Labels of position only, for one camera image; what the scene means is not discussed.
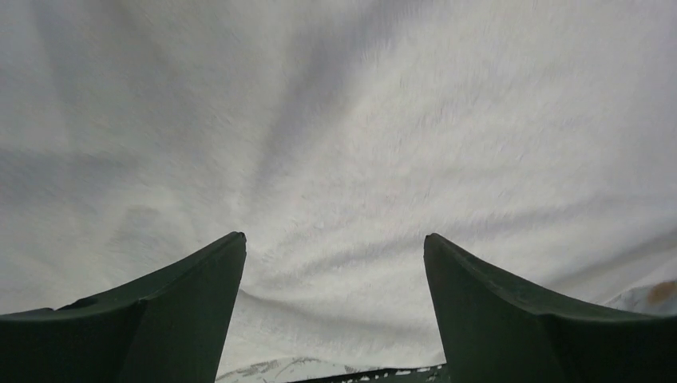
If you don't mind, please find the floral patterned table mat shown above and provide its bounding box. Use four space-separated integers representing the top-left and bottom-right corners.
216 281 676 382

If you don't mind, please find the white fluffy towel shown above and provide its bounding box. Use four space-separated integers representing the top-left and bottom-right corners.
1 1 676 373

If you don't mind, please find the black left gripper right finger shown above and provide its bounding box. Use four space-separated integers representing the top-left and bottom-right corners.
424 234 676 383

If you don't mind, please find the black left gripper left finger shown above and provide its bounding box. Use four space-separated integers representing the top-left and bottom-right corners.
1 232 246 382

